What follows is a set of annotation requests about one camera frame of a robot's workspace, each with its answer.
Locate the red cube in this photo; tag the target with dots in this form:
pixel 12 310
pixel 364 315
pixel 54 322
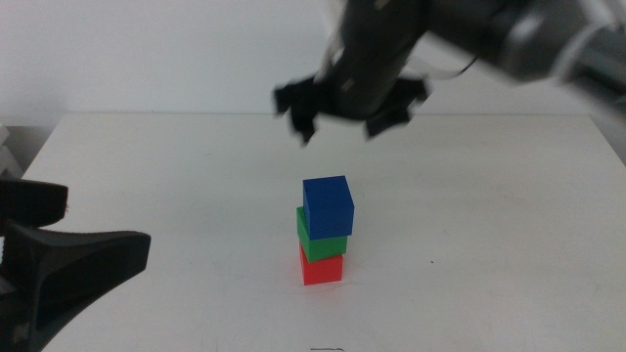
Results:
pixel 323 271

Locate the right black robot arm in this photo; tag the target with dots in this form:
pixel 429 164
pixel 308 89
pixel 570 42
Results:
pixel 528 34

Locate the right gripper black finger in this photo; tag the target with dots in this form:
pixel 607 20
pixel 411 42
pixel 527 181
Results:
pixel 303 105
pixel 396 110

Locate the blue cube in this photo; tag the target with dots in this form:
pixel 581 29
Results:
pixel 330 207

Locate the green cube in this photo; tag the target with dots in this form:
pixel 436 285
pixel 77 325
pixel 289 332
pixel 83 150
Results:
pixel 325 248

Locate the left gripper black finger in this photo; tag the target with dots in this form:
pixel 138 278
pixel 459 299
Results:
pixel 29 203
pixel 73 264

